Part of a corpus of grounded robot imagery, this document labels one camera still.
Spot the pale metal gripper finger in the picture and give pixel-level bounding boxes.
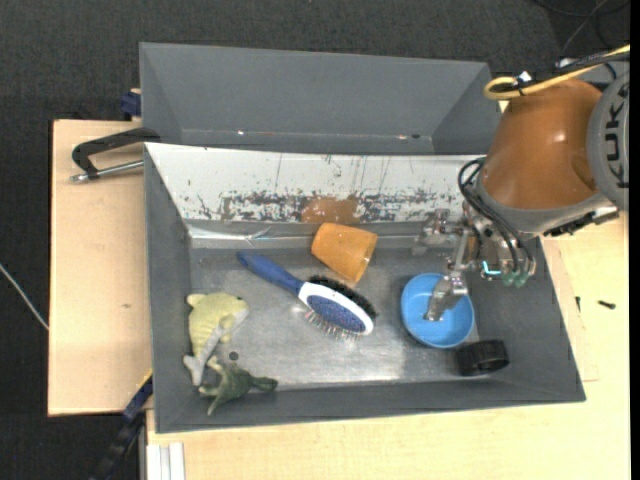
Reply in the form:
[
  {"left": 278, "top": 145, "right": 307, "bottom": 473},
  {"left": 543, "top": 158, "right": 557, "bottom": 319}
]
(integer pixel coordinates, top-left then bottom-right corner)
[
  {"left": 411, "top": 208, "right": 464, "bottom": 258},
  {"left": 423, "top": 272, "right": 471, "bottom": 323}
]

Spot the blue bowl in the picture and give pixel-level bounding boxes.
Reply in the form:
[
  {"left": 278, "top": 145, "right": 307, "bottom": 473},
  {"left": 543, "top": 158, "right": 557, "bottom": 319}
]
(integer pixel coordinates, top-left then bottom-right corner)
[{"left": 399, "top": 272, "right": 475, "bottom": 350}]

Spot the orange plastic cup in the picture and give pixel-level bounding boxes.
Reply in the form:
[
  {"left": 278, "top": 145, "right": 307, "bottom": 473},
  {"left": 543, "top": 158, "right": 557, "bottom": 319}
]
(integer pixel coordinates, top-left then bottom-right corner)
[{"left": 310, "top": 221, "right": 379, "bottom": 285}]

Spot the blue and white hairbrush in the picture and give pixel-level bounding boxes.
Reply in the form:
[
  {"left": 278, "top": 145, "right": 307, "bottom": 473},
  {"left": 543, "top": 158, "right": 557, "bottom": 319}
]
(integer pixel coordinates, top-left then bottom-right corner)
[{"left": 235, "top": 250, "right": 379, "bottom": 345}]

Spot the grey metal bin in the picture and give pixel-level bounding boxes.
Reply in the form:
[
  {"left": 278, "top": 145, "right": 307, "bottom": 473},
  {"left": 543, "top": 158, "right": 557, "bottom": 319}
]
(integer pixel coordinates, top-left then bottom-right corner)
[{"left": 138, "top": 41, "right": 587, "bottom": 434}]

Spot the dark green toy dinosaur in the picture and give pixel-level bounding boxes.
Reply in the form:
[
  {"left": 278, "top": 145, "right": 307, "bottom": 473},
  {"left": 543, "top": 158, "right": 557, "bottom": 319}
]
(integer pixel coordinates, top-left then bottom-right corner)
[{"left": 197, "top": 361, "right": 279, "bottom": 416}]

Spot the yellow-green toy shark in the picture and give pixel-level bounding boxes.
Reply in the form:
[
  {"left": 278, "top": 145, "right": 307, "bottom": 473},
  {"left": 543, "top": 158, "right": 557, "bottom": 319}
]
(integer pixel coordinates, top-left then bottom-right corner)
[{"left": 182, "top": 291, "right": 251, "bottom": 387}]

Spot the pale wood board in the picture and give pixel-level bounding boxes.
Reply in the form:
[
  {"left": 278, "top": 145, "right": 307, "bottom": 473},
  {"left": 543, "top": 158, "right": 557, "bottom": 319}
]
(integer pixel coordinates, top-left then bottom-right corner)
[{"left": 47, "top": 119, "right": 154, "bottom": 417}]

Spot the black ring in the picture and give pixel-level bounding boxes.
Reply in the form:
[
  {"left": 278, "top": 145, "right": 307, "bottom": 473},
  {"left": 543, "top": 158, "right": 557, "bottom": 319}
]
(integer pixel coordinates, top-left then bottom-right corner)
[{"left": 454, "top": 338, "right": 511, "bottom": 377}]

